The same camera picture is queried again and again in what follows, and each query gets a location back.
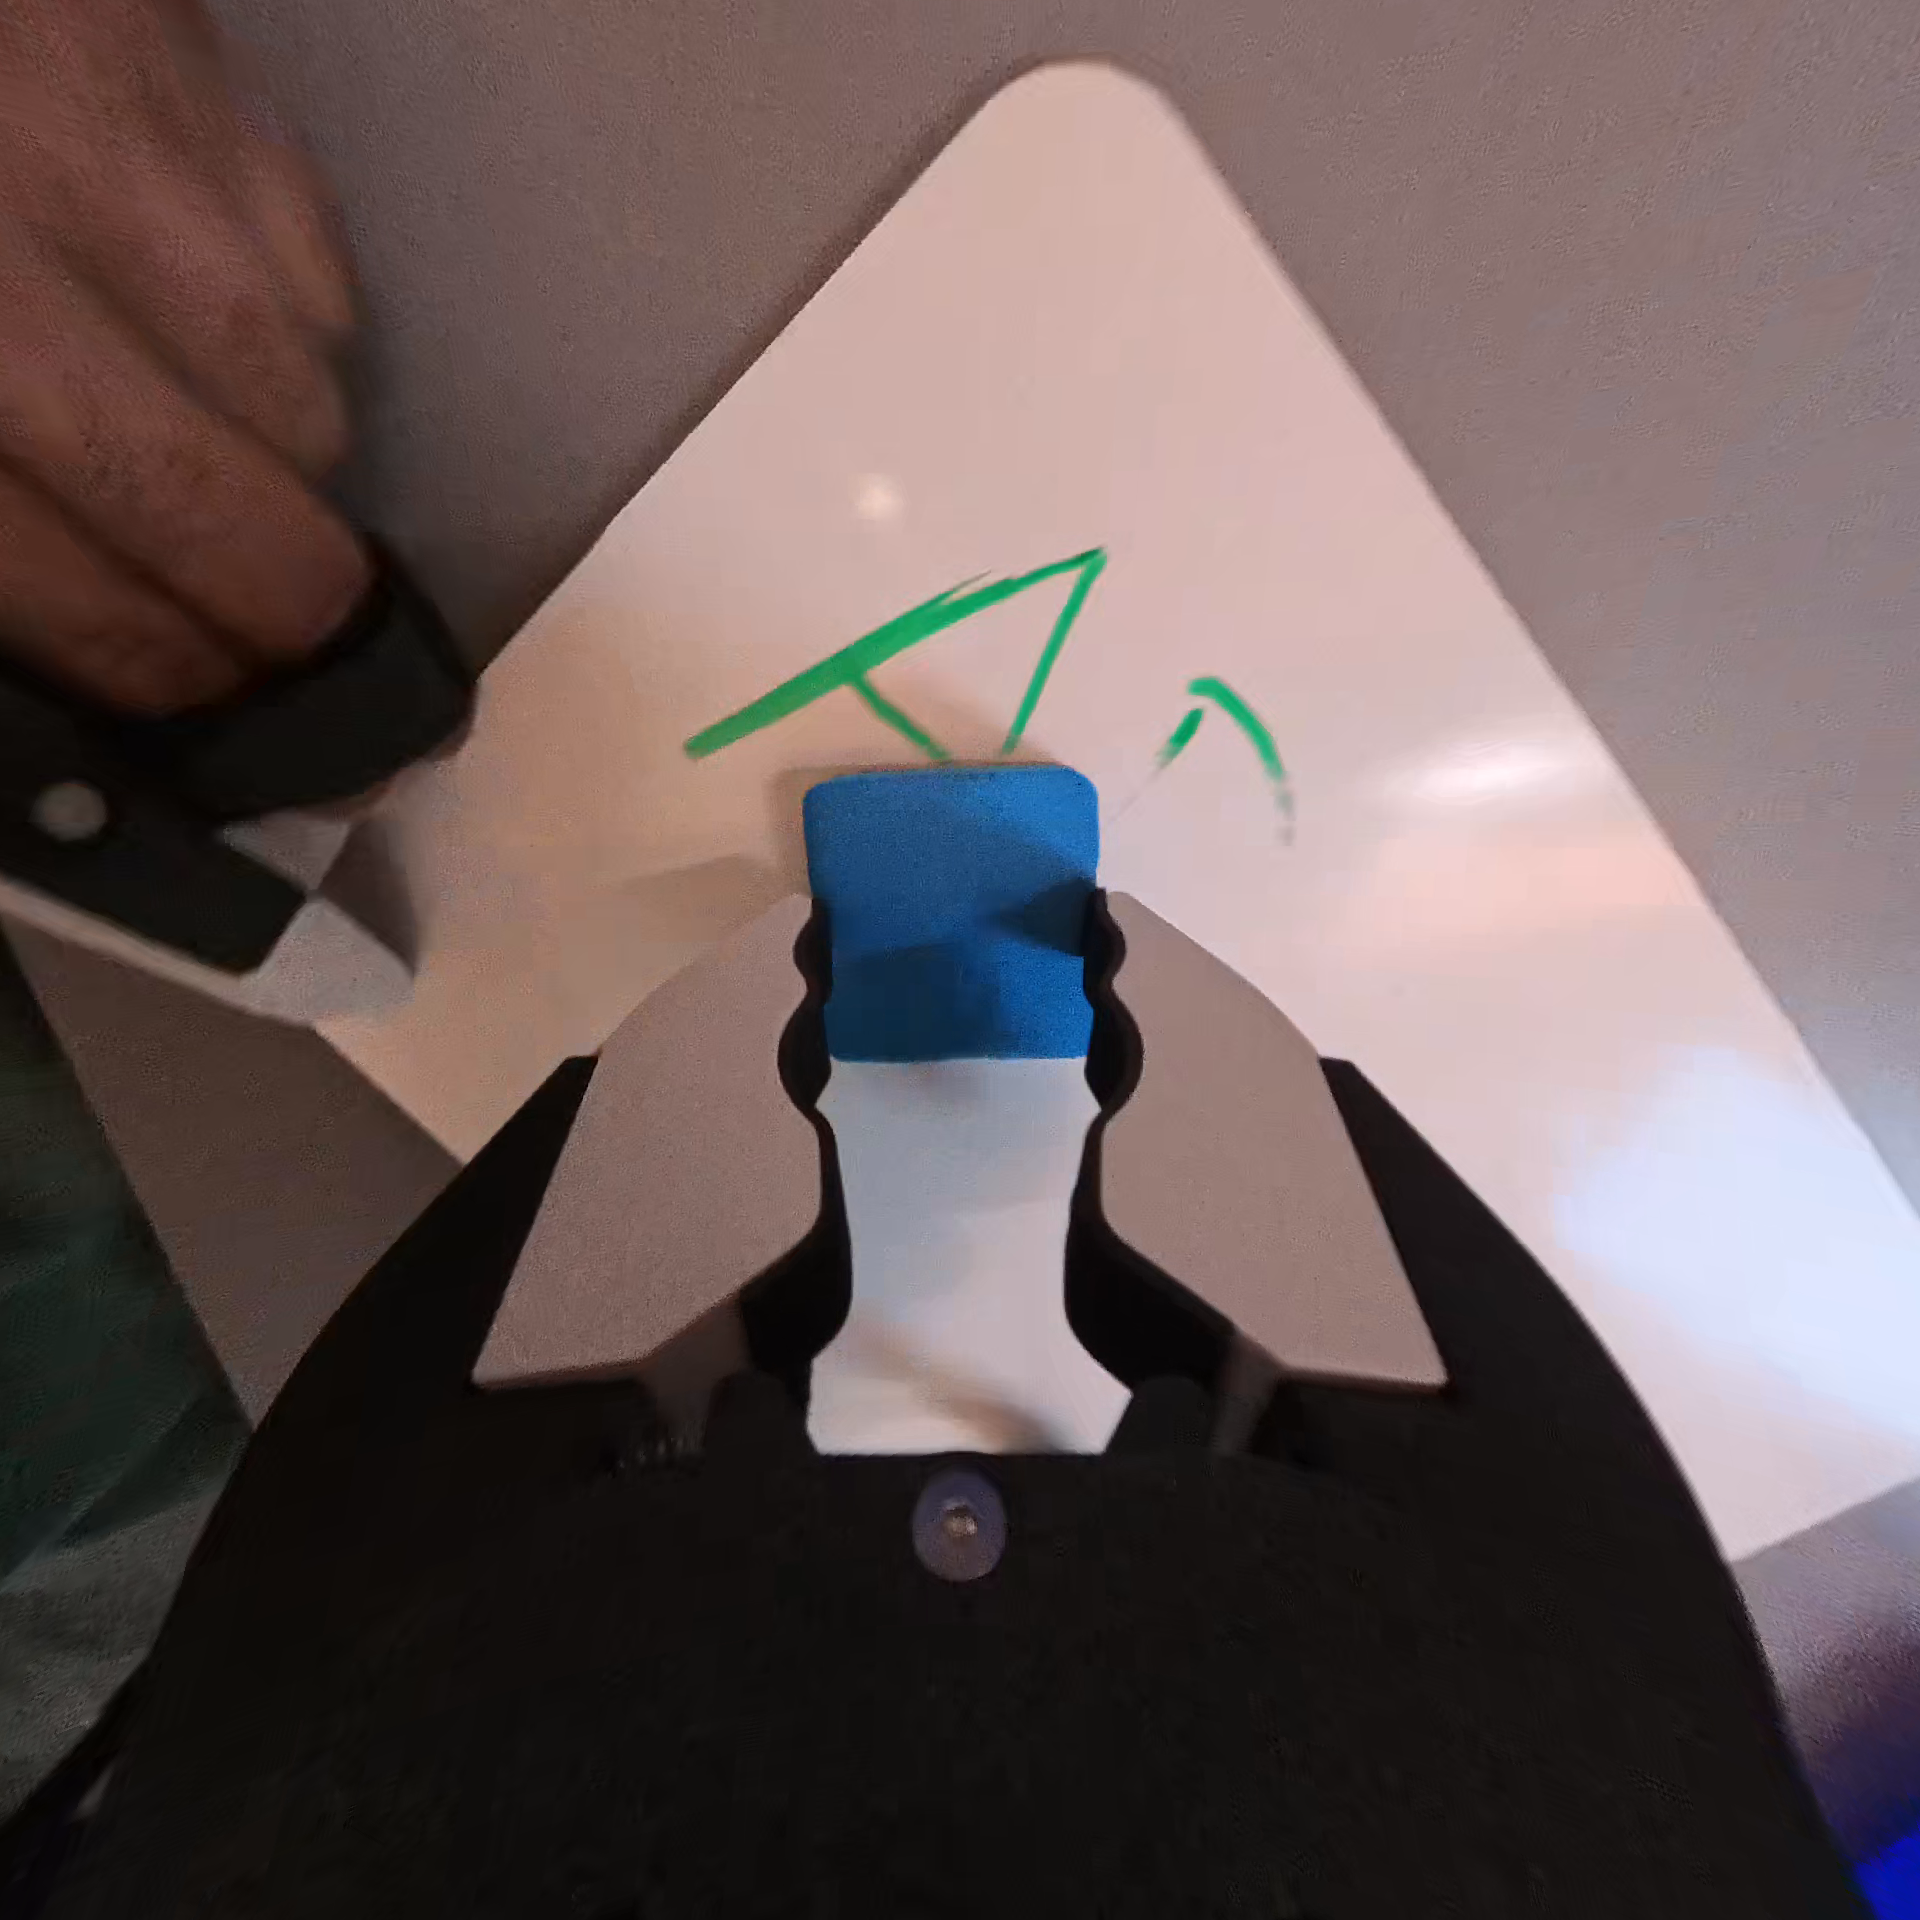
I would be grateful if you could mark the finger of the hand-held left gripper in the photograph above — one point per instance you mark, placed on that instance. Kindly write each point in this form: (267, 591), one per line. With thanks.
(365, 929)

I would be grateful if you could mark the blue whiteboard eraser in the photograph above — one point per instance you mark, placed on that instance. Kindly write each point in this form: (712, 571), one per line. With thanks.
(953, 903)

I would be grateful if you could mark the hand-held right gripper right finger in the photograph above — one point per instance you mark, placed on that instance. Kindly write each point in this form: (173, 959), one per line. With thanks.
(1261, 1200)

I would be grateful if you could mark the white whiteboard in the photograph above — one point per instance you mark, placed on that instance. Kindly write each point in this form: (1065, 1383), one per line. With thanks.
(1199, 371)

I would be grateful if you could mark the person's left hand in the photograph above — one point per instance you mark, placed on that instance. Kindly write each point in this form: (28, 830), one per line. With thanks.
(152, 371)

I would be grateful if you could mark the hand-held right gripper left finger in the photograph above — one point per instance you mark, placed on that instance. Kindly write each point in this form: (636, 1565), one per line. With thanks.
(660, 1200)

